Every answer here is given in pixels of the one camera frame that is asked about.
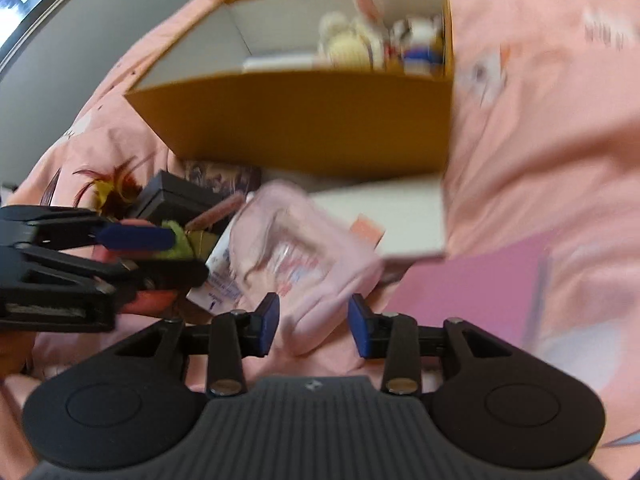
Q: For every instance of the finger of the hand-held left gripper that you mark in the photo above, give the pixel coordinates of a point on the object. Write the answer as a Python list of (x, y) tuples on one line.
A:
[(132, 238), (165, 275)]

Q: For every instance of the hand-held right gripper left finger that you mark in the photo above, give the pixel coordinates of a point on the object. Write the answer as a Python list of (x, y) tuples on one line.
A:
[(267, 322)]

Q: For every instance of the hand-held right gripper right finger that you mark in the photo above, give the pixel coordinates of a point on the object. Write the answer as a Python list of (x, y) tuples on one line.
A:
[(359, 325)]

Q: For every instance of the pink strawberry plush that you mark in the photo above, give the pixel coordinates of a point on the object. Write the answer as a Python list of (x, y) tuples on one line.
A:
[(150, 302)]

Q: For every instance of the red feather cat toy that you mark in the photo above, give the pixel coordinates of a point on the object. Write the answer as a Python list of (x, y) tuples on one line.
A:
[(117, 185)]

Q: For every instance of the pink pouch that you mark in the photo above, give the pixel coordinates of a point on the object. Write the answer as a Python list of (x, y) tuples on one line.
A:
[(310, 265)]

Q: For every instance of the orange cardboard box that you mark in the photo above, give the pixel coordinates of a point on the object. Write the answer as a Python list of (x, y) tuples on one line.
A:
[(310, 120)]

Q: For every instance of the black box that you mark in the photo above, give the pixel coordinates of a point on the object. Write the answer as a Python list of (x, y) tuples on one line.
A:
[(170, 197)]

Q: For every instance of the brown stick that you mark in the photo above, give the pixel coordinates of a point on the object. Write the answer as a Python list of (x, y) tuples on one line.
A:
[(215, 212)]

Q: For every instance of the small orange card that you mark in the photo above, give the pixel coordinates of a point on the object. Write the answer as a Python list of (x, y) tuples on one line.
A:
[(367, 230)]

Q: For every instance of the dark printed card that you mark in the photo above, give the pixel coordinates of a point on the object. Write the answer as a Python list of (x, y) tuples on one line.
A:
[(220, 176)]

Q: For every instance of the pink book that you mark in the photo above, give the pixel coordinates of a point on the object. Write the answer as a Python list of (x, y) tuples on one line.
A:
[(465, 290)]

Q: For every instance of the cardboard box lid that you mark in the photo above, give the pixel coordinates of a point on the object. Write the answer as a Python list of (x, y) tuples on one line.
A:
[(390, 215)]

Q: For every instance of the white paper sheet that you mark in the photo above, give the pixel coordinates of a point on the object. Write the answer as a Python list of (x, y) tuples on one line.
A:
[(280, 63)]

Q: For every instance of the pink printed blanket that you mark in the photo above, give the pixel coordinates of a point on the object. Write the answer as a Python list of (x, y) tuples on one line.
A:
[(550, 135)]

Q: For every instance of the cream crochet doll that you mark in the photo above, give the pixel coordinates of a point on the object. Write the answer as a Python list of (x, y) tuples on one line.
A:
[(347, 45)]

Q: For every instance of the raccoon plush toy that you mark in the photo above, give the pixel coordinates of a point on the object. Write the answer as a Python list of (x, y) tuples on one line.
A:
[(417, 47)]

